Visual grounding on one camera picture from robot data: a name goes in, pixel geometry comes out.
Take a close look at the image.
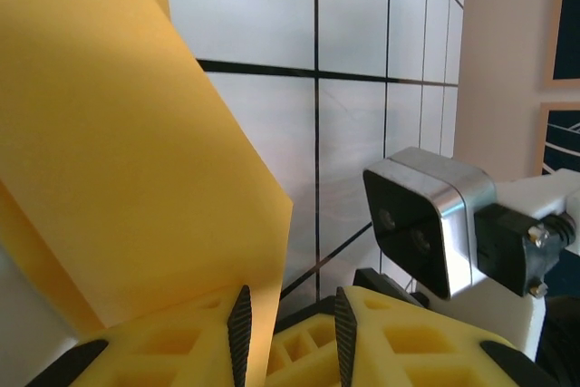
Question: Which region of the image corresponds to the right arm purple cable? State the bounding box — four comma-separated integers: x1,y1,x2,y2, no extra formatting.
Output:
472,203,580,300

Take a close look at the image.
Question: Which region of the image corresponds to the dark floral wall panel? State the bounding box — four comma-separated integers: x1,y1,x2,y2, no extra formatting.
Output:
546,0,580,93
538,103,580,176

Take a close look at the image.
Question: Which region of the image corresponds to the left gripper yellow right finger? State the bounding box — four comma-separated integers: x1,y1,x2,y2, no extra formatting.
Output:
333,285,561,387

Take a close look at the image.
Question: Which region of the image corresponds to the yellow paper sheet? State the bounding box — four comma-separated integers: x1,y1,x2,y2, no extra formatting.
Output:
0,0,295,387

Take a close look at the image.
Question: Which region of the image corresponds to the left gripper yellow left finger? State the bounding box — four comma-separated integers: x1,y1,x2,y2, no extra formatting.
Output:
26,285,253,387

